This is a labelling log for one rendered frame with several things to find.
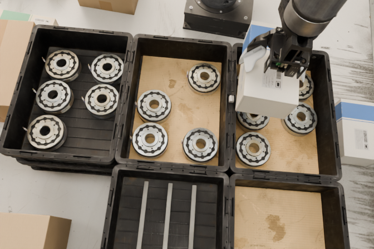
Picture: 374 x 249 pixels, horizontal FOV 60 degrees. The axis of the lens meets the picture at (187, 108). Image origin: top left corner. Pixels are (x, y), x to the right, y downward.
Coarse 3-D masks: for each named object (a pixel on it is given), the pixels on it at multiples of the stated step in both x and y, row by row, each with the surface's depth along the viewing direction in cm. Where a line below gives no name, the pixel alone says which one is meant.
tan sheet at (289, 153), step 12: (312, 96) 104; (276, 120) 100; (300, 120) 101; (240, 132) 98; (264, 132) 99; (276, 132) 99; (312, 132) 100; (276, 144) 98; (288, 144) 98; (300, 144) 98; (312, 144) 98; (276, 156) 96; (288, 156) 96; (300, 156) 97; (312, 156) 97; (252, 168) 94; (264, 168) 95; (276, 168) 95; (288, 168) 95; (300, 168) 95; (312, 168) 95
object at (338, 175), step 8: (232, 48) 98; (232, 56) 96; (328, 56) 99; (232, 64) 95; (328, 64) 97; (232, 72) 94; (328, 72) 97; (232, 80) 94; (328, 80) 97; (232, 88) 92; (328, 88) 94; (328, 96) 94; (232, 104) 91; (232, 112) 90; (232, 120) 89; (232, 128) 88; (336, 128) 90; (232, 136) 87; (336, 136) 89; (232, 144) 86; (336, 144) 88; (232, 152) 85; (336, 152) 89; (232, 160) 85; (336, 160) 86; (232, 168) 84; (240, 168) 84; (248, 168) 84; (336, 168) 86; (280, 176) 84; (288, 176) 84; (296, 176) 84; (304, 176) 84; (312, 176) 86; (320, 176) 85; (328, 176) 85; (336, 176) 85
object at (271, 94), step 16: (256, 32) 76; (240, 64) 82; (256, 64) 72; (240, 80) 77; (256, 80) 71; (272, 80) 71; (288, 80) 71; (240, 96) 73; (256, 96) 69; (272, 96) 70; (288, 96) 70; (256, 112) 76; (272, 112) 75; (288, 112) 73
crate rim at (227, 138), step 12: (144, 36) 97; (156, 36) 98; (168, 36) 98; (132, 48) 95; (228, 48) 97; (132, 60) 96; (228, 60) 98; (132, 72) 92; (228, 72) 96; (228, 84) 93; (228, 96) 92; (228, 108) 90; (120, 120) 87; (228, 120) 89; (120, 132) 86; (228, 132) 87; (120, 144) 84; (228, 144) 86; (120, 156) 83; (228, 156) 85; (180, 168) 83; (192, 168) 83; (204, 168) 83; (216, 168) 84; (228, 168) 84
